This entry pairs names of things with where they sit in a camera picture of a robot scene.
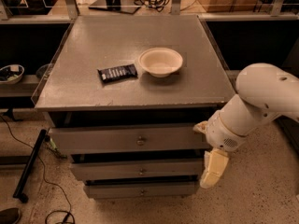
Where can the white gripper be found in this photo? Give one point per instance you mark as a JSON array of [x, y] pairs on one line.
[[220, 133]]

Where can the grey top drawer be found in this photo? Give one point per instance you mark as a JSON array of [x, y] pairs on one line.
[[113, 139]]

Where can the grey drawer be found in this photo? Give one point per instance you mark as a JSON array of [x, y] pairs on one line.
[[135, 169], [141, 190], [113, 139]]

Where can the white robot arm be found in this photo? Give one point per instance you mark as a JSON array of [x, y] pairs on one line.
[[264, 93]]

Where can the grey middle drawer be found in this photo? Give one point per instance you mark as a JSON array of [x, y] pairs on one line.
[[135, 169]]

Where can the grey bottom drawer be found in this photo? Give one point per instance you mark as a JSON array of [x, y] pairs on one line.
[[141, 190]]

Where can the grey drawer cabinet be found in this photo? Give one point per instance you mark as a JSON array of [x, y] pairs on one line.
[[75, 97]]

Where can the white paper bowl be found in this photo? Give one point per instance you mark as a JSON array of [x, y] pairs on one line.
[[160, 62]]

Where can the black snack bar wrapper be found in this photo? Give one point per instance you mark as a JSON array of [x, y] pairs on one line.
[[117, 73]]

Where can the green object on floor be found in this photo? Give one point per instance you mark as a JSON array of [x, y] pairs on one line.
[[53, 148]]

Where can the black monitor stand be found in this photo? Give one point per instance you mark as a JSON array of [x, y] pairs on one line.
[[120, 6]]

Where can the dark bowl on shelf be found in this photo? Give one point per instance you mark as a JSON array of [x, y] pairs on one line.
[[43, 72]]

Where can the black bar on floor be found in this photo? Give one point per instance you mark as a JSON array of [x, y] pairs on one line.
[[18, 193]]

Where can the white bowl with items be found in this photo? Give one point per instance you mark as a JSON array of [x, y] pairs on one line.
[[11, 74]]

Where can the dark shoe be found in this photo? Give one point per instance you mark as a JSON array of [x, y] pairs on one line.
[[10, 216]]

